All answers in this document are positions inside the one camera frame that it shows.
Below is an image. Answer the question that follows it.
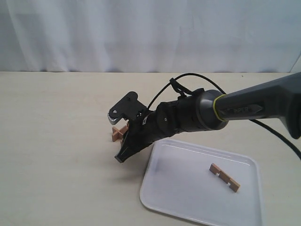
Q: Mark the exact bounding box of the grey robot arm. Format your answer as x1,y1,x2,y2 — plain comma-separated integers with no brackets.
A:
108,73,301,163

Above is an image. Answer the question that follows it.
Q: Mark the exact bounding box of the wooden notched piece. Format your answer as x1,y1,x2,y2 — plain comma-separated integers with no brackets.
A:
120,122,129,133
209,163,240,193
120,139,125,148
111,126,127,142

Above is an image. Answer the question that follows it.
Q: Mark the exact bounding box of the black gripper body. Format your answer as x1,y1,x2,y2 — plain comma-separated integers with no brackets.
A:
126,113,179,153

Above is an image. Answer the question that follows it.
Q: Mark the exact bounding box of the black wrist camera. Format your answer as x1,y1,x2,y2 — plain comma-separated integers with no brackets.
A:
108,91,147,125

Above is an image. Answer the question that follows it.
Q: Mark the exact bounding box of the white cloth backdrop curtain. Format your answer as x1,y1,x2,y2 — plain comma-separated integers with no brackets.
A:
0,0,301,73

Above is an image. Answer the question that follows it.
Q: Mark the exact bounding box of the white plastic tray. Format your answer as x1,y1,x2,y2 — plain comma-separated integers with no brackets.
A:
140,139,266,226

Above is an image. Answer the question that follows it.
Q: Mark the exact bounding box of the black cable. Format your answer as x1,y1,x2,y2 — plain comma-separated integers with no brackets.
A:
147,73,301,161

